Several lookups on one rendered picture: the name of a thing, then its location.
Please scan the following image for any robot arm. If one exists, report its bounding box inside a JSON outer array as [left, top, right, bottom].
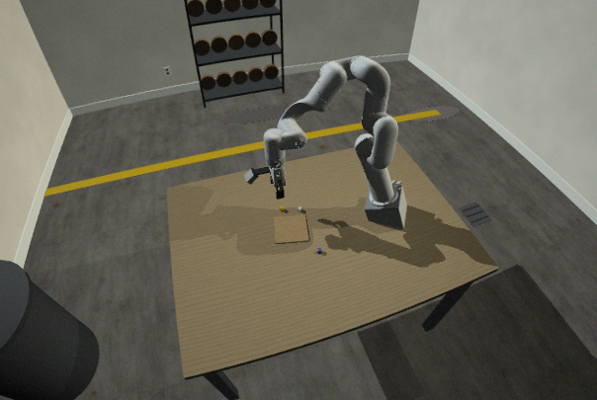
[[244, 55, 402, 206]]

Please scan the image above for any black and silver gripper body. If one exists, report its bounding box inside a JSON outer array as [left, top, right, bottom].
[[267, 161, 287, 188]]

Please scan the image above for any brown square mat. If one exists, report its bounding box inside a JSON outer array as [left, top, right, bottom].
[[274, 214, 309, 244]]

